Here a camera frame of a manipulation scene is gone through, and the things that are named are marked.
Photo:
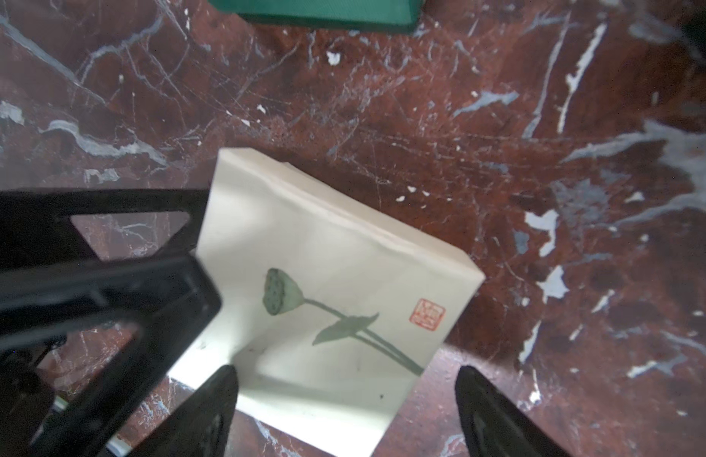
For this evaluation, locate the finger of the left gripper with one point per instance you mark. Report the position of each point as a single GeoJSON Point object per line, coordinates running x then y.
{"type": "Point", "coordinates": [36, 228]}
{"type": "Point", "coordinates": [85, 348]}

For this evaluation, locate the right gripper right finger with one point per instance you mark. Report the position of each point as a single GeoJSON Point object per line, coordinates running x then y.
{"type": "Point", "coordinates": [494, 426]}

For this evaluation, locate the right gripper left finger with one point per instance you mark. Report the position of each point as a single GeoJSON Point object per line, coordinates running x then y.
{"type": "Point", "coordinates": [201, 424]}

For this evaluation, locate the cream lotus box lid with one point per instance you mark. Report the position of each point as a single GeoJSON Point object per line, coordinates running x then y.
{"type": "Point", "coordinates": [331, 310]}

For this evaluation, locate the green jewelry box left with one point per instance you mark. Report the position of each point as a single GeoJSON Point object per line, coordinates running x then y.
{"type": "Point", "coordinates": [390, 16]}

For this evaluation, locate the green jewelry box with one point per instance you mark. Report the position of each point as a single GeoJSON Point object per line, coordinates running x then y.
{"type": "Point", "coordinates": [695, 31]}
{"type": "Point", "coordinates": [390, 16]}

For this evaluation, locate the green jewelry box right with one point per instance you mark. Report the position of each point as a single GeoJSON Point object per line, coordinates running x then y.
{"type": "Point", "coordinates": [695, 31]}

